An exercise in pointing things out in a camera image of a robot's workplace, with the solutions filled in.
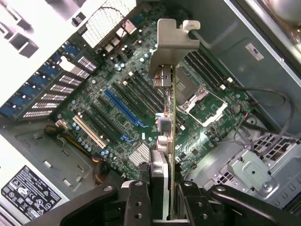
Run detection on white power connector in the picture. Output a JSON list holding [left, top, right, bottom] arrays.
[[55, 118, 71, 132]]

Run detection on short black expansion slot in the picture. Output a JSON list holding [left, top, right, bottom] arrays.
[[97, 96, 111, 110]]

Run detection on silver chipset heatsink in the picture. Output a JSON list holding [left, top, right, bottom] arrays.
[[128, 142, 151, 166]]

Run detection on silver disk bay cage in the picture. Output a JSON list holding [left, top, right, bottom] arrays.
[[187, 131, 301, 210]]

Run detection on grey power supply unit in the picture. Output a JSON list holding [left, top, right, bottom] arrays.
[[0, 127, 102, 226]]

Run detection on green motherboard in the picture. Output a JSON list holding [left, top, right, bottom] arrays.
[[54, 9, 257, 180]]

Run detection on grey parts rack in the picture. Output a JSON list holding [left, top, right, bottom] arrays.
[[0, 0, 88, 57]]

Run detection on CPU socket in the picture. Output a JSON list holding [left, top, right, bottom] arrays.
[[175, 67, 209, 111]]

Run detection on open black PC case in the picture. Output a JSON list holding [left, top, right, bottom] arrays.
[[0, 0, 301, 226]]

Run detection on black RAM slot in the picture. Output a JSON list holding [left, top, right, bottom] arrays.
[[198, 49, 234, 83], [134, 69, 163, 95], [188, 55, 223, 91], [128, 72, 165, 106], [193, 52, 229, 87], [183, 57, 218, 92]]

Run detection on white expansion slot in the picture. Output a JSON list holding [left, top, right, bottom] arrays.
[[72, 114, 107, 149]]

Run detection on blue expansion slot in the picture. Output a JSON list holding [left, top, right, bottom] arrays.
[[104, 88, 140, 126]]

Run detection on yellow black power wire bundle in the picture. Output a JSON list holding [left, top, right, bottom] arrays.
[[43, 123, 109, 187]]

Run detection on blue card retainer strip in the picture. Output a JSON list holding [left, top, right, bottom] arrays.
[[0, 43, 79, 119]]

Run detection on black intrusion switch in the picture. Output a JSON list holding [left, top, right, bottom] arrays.
[[71, 12, 86, 27]]

